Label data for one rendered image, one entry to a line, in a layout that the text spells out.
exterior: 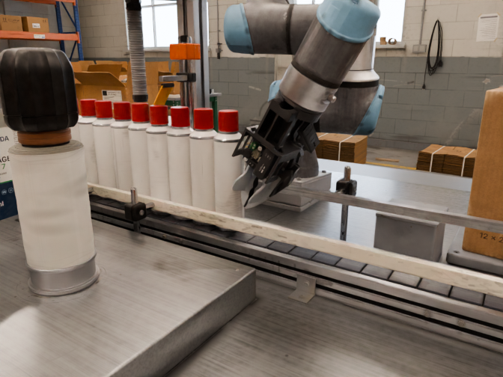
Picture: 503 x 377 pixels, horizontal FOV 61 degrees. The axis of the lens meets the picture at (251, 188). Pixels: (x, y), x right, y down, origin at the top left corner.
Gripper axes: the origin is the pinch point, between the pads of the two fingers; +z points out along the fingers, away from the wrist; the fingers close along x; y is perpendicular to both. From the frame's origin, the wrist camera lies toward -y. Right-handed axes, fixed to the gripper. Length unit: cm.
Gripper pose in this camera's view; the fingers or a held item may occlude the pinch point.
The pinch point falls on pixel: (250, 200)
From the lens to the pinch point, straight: 73.5
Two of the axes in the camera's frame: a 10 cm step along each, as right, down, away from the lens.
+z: -4.2, 7.5, 5.1
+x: 7.3, 6.1, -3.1
